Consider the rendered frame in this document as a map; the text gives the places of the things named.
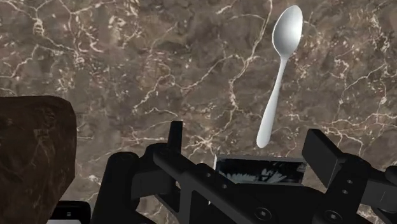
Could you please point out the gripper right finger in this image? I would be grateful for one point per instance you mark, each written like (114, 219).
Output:
(344, 180)

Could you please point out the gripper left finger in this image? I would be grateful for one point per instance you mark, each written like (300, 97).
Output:
(173, 173)

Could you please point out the black book with pale print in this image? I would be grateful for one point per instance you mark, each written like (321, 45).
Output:
(263, 172)

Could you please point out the black phone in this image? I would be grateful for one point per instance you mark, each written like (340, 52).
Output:
(73, 211)

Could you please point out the dark brown marbled block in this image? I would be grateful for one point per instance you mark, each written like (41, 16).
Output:
(34, 155)

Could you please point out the white spoon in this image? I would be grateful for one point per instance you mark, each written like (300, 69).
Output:
(287, 34)

